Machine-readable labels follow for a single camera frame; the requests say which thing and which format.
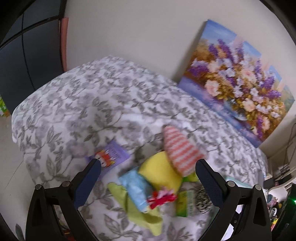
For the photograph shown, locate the yellow sponge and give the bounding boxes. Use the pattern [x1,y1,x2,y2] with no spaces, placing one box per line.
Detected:
[138,151,183,194]

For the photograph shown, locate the grey floral blanket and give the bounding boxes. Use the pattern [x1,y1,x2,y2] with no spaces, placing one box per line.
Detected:
[12,56,268,240]

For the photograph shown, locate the leopard print scrunchie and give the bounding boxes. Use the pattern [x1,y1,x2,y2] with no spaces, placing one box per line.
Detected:
[196,187,213,214]

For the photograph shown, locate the blue face mask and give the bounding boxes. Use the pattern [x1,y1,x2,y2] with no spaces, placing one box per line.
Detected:
[118,168,153,213]

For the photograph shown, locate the lime green cloth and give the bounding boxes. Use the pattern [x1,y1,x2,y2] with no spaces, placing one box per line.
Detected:
[107,182,163,236]

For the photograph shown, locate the teal white tray box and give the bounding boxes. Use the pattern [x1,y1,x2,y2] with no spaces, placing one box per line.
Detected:
[222,176,252,240]

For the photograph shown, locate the flower painting canvas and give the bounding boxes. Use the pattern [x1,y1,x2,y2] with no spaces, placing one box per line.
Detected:
[179,20,295,147]

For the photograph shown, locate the black cables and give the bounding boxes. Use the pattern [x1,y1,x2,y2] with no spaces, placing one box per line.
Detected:
[284,122,296,167]

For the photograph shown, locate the red pink pipe-cleaner flower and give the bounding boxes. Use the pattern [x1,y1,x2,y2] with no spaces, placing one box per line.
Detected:
[147,188,177,209]

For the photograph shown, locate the dark cabinet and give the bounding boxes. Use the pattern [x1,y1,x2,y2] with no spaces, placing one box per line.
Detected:
[1,0,66,113]

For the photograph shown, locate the green tissue pack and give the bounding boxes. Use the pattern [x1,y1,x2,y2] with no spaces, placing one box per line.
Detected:
[176,190,197,217]
[182,172,199,183]

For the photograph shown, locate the pink white striped cloth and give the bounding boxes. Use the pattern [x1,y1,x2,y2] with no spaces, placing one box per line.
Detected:
[163,126,207,177]

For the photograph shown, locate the purple cartoon wipes packet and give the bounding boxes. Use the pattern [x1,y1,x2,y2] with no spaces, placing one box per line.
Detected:
[86,141,130,180]

